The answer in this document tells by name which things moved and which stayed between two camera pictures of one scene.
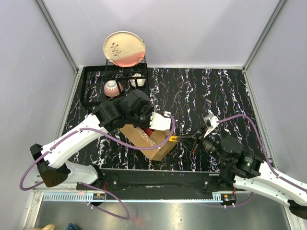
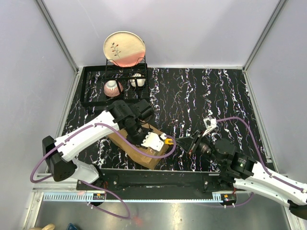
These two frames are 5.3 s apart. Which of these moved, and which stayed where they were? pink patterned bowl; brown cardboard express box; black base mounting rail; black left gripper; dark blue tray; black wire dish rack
Moved: black left gripper; brown cardboard express box
Stayed: pink patterned bowl; black base mounting rail; dark blue tray; black wire dish rack
